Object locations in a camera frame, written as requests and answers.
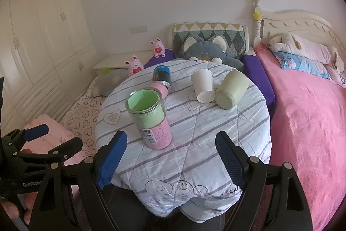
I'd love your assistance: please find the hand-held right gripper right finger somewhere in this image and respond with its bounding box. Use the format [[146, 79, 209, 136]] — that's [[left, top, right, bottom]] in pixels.
[[215, 131, 314, 231]]

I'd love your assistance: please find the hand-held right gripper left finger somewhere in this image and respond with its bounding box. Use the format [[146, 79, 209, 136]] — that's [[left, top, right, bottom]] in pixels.
[[28, 130, 128, 231]]

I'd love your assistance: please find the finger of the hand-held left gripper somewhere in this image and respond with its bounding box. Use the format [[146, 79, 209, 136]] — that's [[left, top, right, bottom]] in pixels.
[[2, 124, 50, 146], [15, 137, 83, 166]]

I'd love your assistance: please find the green and pink glass cup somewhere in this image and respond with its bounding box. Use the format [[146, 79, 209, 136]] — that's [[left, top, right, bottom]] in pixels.
[[125, 87, 173, 150]]

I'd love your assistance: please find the pale green ceramic cup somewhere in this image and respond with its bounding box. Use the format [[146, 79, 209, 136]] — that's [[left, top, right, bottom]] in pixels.
[[215, 70, 249, 110]]

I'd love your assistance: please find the white paper cup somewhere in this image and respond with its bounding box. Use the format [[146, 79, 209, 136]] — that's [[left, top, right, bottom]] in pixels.
[[191, 69, 215, 103]]

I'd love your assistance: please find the pink cup with metal rim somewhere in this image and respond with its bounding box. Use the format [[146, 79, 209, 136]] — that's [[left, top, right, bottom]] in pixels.
[[148, 80, 171, 99]]

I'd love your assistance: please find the person's left hand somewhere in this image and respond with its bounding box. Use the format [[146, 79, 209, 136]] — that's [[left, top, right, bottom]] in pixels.
[[0, 199, 20, 220]]

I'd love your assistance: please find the light pink floral quilt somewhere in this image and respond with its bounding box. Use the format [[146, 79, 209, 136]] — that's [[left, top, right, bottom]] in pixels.
[[19, 115, 95, 166]]

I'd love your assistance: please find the heart print bed sheet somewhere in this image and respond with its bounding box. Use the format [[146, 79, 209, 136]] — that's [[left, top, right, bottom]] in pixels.
[[59, 90, 109, 153]]

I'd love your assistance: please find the grey striped white quilt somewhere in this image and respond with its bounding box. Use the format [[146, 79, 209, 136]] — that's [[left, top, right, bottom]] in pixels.
[[95, 59, 272, 223]]

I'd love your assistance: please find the grey and green pillow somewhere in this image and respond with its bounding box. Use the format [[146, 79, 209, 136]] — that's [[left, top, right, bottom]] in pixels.
[[93, 67, 130, 97]]

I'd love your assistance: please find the pink fleece blanket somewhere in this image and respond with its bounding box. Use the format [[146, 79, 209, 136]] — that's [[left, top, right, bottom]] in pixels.
[[255, 44, 346, 231]]

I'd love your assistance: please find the purple bed bumper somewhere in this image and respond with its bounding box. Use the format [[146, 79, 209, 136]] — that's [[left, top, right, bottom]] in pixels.
[[143, 48, 176, 69], [242, 54, 276, 115]]

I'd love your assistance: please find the pink bunny toy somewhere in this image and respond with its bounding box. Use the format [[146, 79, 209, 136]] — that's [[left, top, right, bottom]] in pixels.
[[124, 56, 144, 76], [150, 38, 166, 59]]

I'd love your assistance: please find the white nightstand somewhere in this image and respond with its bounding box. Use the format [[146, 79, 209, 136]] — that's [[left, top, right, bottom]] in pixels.
[[93, 52, 159, 70]]

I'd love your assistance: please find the cream wardrobe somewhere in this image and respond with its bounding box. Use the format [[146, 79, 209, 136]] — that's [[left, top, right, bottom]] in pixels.
[[0, 0, 99, 134]]

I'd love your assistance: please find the blue can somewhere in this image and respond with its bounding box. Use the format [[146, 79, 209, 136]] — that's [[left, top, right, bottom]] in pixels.
[[153, 65, 173, 83]]

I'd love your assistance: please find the grey cat plush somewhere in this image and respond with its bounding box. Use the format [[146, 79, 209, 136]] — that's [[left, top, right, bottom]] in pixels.
[[177, 35, 245, 72]]

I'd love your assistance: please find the blue printed pillow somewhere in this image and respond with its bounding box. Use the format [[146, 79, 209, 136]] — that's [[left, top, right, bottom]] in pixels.
[[273, 51, 333, 80]]

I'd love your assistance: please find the diamond pattern cushion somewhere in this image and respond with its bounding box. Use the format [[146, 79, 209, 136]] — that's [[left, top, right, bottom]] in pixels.
[[171, 22, 249, 58]]

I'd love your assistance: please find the long white pink plush dog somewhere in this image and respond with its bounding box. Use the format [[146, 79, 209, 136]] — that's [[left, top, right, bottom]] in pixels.
[[269, 33, 345, 74]]

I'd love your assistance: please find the cream wooden headboard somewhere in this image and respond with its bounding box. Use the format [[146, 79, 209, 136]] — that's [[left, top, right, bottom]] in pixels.
[[253, 0, 346, 53]]

